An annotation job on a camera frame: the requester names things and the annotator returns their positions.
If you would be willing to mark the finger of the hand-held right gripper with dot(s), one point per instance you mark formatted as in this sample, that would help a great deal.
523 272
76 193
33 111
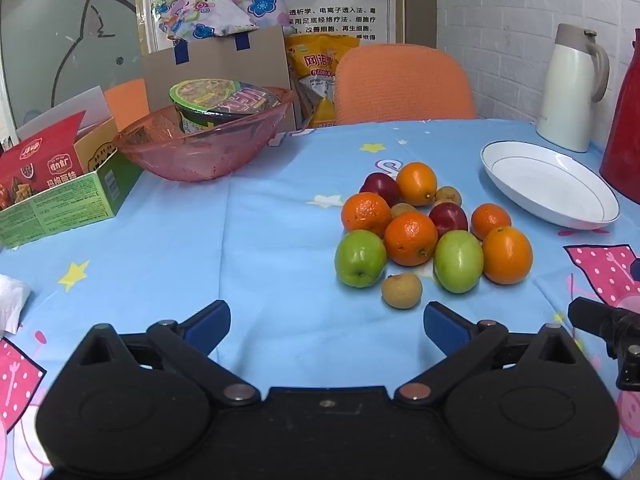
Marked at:
636 271
625 335

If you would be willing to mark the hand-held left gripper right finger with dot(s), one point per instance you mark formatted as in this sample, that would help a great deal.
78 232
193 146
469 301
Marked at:
445 323

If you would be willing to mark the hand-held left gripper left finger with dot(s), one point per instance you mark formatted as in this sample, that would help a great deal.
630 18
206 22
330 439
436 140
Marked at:
210 321

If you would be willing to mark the large brown longan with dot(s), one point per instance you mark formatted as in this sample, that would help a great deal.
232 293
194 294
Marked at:
402 290

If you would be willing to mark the green apple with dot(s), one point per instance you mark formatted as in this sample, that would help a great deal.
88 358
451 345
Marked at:
458 261
361 258

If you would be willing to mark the smooth orange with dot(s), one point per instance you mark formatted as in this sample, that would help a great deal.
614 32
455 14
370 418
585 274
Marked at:
506 255
417 183

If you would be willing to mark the red plum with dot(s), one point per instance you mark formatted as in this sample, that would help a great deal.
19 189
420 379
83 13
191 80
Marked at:
448 218

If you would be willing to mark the small mandarin orange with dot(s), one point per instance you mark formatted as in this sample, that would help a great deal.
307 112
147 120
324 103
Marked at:
491 220

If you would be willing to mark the white plate with dark rim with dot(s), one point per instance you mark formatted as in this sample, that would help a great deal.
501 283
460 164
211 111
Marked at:
545 185

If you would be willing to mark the red apple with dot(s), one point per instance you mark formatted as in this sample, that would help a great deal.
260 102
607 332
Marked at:
378 187

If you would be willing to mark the blue printed tablecloth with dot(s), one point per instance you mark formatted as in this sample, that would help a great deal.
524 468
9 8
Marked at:
250 240

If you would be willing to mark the red thermos jug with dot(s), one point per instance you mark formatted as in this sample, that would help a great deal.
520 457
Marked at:
625 135

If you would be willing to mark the pink plastic bowl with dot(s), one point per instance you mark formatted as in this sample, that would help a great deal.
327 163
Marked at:
190 155

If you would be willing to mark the white thermos jug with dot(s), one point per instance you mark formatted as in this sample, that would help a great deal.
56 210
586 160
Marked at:
565 100

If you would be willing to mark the red and green cracker box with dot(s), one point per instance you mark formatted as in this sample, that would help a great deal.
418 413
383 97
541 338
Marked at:
50 210

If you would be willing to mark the white tissue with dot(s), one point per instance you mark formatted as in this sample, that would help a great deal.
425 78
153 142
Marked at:
10 300

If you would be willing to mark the black lid noodle cup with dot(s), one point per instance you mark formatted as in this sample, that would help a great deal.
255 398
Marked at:
245 100

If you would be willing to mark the green lid noodle cup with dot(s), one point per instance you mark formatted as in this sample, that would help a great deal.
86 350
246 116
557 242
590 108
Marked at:
192 92

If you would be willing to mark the orange chair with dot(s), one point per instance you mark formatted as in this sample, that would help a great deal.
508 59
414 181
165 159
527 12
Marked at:
127 102
400 85

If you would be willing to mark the white paper sheet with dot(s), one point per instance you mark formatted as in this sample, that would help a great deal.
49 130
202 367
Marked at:
75 105

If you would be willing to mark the brown cardboard box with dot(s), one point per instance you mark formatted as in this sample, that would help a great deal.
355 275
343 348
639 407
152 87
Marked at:
210 65

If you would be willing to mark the blue tape strip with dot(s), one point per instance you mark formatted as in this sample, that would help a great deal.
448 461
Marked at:
242 40
180 52

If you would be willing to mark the yellow snack bag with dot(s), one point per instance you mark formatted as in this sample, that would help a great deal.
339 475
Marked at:
315 60

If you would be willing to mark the floral cloth bundle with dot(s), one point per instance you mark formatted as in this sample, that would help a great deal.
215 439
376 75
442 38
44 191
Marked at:
225 0

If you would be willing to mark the wall poster with text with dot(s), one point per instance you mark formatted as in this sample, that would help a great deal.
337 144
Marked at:
340 5

